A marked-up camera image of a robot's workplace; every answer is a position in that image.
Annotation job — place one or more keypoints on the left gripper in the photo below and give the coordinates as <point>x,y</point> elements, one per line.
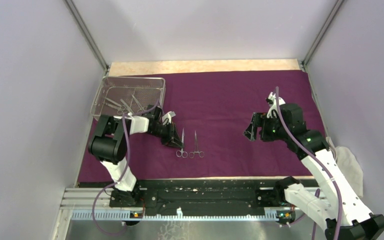
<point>175,141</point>

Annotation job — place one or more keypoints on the metal mesh instrument tray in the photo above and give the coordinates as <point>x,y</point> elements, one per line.
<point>148,90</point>

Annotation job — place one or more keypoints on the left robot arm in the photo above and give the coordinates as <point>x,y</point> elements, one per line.
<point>110,145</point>

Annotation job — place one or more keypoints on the maroon wrap cloth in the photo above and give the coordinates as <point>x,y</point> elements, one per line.
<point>214,109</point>

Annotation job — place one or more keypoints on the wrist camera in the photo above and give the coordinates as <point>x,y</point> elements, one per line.
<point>168,118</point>
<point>272,102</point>

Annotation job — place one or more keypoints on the small metal scissors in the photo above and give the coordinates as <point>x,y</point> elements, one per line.
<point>140,107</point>

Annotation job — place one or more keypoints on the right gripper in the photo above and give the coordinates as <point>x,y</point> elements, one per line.
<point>250,132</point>

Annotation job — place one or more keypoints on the surgical forceps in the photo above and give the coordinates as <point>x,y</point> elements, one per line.
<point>181,153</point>

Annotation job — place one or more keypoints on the surgical clamp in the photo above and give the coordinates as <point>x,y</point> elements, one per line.
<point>196,151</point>

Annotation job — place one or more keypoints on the grey cable duct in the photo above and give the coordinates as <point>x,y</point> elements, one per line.
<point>128,215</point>

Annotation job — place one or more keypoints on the surgical scissors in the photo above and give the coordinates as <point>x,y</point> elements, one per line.
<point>120,109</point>

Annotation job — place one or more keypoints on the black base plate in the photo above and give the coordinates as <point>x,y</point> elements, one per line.
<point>202,198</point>

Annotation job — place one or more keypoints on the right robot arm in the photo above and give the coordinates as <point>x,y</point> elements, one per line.
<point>343,216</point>

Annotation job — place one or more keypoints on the flat metal tweezers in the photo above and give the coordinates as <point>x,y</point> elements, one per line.
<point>127,106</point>

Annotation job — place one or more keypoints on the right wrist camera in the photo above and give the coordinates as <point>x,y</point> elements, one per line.
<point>272,102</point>

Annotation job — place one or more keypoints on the white crumpled cloth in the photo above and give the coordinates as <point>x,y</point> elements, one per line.
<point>349,166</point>

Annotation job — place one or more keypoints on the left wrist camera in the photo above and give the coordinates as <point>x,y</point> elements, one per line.
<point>168,118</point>

